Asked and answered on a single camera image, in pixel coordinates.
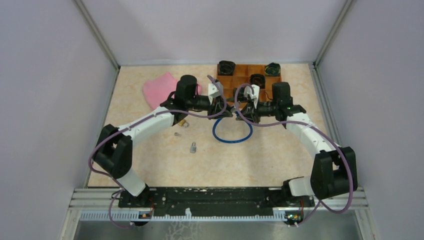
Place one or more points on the wooden compartment tray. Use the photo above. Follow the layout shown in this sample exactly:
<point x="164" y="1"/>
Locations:
<point x="242" y="75"/>

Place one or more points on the grey combination lock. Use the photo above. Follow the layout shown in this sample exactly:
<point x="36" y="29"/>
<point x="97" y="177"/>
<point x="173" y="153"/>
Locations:
<point x="193" y="148"/>

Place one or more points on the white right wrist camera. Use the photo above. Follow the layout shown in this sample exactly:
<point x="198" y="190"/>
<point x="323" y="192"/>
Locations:
<point x="251" y="94"/>

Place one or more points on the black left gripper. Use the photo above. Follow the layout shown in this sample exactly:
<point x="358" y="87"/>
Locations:
<point x="219" y="108"/>

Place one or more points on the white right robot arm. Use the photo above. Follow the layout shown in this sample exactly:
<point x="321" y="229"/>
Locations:
<point x="334" y="169"/>

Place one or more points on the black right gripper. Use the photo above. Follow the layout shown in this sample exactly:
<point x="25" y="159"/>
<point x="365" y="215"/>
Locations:
<point x="248" y="113"/>

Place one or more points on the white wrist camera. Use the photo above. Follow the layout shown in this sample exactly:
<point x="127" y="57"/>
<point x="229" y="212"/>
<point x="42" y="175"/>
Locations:
<point x="251" y="94"/>
<point x="214" y="91"/>

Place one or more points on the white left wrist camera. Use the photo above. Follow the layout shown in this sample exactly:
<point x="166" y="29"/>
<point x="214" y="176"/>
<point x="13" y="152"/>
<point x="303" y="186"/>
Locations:
<point x="214" y="91"/>

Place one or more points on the grey slotted cable duct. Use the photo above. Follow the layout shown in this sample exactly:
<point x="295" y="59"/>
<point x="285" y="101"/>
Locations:
<point x="127" y="215"/>

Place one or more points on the brass padlock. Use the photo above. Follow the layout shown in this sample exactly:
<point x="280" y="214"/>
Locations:
<point x="183" y="123"/>

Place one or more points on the pink cloth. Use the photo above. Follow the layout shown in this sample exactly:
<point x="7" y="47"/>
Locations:
<point x="157" y="91"/>

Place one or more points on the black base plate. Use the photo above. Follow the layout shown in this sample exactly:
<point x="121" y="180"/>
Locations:
<point x="214" y="201"/>

